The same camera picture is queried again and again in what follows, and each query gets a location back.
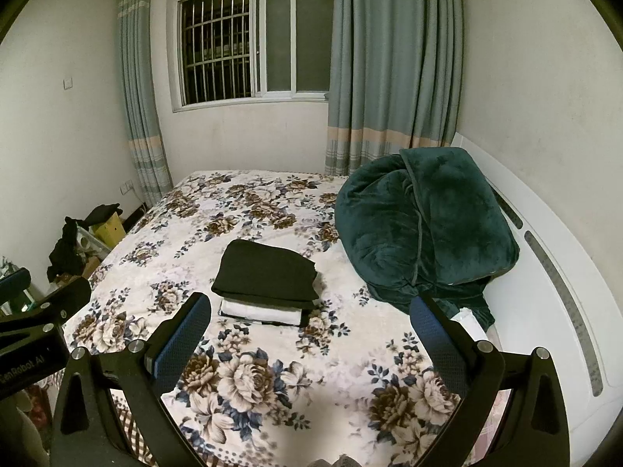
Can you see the right teal curtain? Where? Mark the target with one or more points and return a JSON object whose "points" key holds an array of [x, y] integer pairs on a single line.
{"points": [[396, 77]]}

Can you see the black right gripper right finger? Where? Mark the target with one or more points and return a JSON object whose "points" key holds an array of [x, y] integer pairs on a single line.
{"points": [[533, 430]]}

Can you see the barred window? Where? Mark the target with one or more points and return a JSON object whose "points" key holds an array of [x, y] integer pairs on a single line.
{"points": [[240, 51]]}

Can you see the dark green plush blanket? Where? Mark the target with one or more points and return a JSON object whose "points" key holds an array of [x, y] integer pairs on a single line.
{"points": [[425, 222]]}

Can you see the black clothes pile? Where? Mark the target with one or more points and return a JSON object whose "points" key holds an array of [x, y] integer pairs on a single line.
{"points": [[78, 245]]}

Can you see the teal curtain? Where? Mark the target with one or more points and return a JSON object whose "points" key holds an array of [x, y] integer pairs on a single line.
{"points": [[396, 77], [144, 135]]}

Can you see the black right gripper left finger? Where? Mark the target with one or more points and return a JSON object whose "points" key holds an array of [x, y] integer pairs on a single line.
{"points": [[87, 430]]}

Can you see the white bed headboard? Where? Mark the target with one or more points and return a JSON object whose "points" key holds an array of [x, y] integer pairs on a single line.
{"points": [[555, 297]]}

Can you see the yellow cardboard box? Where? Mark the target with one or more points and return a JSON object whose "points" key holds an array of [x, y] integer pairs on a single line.
{"points": [[111, 232]]}

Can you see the wall socket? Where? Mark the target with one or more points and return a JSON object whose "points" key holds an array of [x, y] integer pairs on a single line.
{"points": [[126, 187]]}

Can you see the white folded garment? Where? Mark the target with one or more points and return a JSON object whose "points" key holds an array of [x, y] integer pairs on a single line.
{"points": [[263, 312]]}

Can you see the black striped sweater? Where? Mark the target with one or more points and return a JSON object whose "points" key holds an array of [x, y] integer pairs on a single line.
{"points": [[266, 275]]}

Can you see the left teal curtain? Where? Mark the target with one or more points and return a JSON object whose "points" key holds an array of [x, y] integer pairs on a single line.
{"points": [[144, 135]]}

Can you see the floral bed blanket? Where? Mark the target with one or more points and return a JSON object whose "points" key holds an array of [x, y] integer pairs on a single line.
{"points": [[309, 354]]}

